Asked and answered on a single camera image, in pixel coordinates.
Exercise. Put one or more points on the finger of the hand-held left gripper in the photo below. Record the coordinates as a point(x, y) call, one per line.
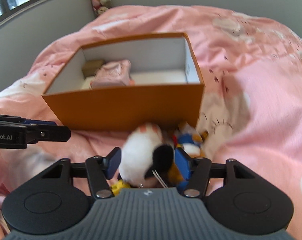
point(53, 133)
point(38, 122)

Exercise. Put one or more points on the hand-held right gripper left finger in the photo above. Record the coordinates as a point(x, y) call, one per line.
point(113, 162)

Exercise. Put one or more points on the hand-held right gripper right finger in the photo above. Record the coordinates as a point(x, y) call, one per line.
point(181, 163)

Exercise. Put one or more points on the white plush toy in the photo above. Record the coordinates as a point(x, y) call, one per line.
point(138, 155)

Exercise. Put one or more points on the orange cardboard box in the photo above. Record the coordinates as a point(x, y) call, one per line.
point(121, 107)

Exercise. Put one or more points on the brown printed card box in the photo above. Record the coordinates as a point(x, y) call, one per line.
point(92, 66)

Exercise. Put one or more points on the pink leather wallet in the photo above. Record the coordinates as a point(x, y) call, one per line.
point(113, 73)

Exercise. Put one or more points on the brown plush toy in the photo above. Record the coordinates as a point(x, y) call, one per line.
point(174, 173)

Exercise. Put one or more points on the small blue pouch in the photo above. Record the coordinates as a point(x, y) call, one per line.
point(183, 185)

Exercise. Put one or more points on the small yellow gadget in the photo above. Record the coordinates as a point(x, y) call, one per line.
point(119, 186)

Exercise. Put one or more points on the blue white duck plush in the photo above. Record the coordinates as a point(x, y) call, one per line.
point(188, 140)

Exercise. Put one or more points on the pink printed blanket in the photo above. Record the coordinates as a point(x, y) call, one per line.
point(253, 92)

